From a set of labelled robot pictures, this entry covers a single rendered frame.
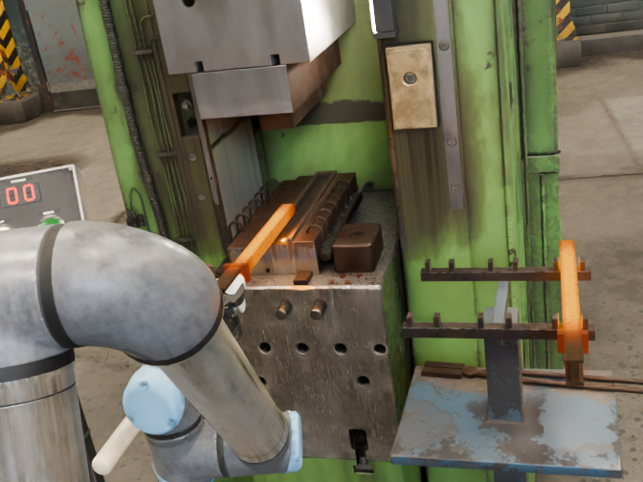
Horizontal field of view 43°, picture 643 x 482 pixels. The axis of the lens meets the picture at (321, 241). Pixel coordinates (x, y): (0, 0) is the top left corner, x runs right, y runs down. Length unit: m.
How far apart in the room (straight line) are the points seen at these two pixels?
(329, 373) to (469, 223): 0.45
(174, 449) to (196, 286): 0.52
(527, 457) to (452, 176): 0.60
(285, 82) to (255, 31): 0.11
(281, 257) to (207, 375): 0.88
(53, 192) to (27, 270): 1.08
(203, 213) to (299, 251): 0.31
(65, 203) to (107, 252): 1.08
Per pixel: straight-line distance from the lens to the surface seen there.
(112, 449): 1.83
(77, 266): 0.73
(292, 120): 1.72
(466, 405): 1.63
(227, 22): 1.61
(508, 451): 1.52
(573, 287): 1.46
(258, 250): 1.56
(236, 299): 1.38
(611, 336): 3.21
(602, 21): 7.65
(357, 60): 2.05
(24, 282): 0.74
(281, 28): 1.58
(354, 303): 1.67
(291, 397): 1.85
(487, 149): 1.72
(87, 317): 0.73
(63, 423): 0.80
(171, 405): 1.19
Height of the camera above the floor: 1.66
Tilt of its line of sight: 23 degrees down
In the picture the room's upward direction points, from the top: 9 degrees counter-clockwise
